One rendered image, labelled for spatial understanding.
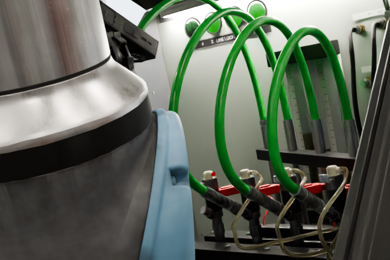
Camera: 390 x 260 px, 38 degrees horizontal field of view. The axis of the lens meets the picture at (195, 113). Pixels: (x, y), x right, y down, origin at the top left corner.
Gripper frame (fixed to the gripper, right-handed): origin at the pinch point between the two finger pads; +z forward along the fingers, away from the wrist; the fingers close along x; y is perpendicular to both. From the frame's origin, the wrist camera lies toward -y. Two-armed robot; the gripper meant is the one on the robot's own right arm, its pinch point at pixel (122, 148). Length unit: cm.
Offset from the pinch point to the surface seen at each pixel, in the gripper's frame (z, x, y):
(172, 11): -22, -35, -54
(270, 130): 1.7, 12.2, -14.3
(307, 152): 10.4, 0.7, -41.9
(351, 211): 12.9, 20.4, -16.5
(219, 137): 1.8, 4.3, -13.5
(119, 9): -90, -398, -386
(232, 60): -8.1, 4.6, -19.4
